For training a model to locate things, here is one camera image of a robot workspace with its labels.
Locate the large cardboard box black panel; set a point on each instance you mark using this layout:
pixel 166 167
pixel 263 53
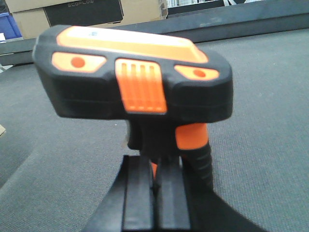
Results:
pixel 35 16

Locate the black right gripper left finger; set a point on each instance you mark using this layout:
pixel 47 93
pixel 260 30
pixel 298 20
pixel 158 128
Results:
pixel 128 205

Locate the blue plastic crate background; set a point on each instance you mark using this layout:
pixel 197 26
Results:
pixel 8 26

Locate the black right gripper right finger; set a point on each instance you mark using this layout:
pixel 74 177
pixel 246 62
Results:
pixel 185 204

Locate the dark grey raised platform edge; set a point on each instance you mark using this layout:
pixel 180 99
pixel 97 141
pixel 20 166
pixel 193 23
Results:
pixel 227 22

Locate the orange black barcode scanner gun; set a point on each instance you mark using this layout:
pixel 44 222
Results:
pixel 165 87

